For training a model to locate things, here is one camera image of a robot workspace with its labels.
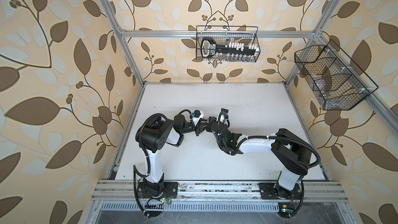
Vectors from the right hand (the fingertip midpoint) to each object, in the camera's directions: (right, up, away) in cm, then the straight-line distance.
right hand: (210, 119), depth 87 cm
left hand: (+1, -2, +1) cm, 3 cm away
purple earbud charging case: (-1, -1, 0) cm, 2 cm away
